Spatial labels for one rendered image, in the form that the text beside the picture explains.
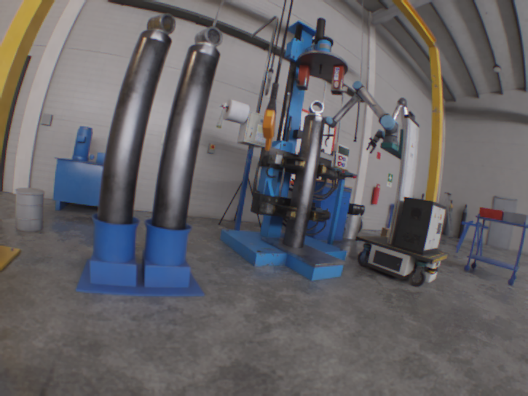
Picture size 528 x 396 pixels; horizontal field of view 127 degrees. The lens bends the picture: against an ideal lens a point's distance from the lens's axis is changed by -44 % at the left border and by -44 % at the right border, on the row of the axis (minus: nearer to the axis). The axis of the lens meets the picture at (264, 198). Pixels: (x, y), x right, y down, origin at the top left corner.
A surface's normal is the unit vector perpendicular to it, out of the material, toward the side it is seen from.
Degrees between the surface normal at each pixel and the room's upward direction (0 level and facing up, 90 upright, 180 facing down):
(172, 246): 90
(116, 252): 90
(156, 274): 90
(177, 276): 90
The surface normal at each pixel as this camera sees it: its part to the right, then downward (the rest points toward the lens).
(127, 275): 0.51, 0.13
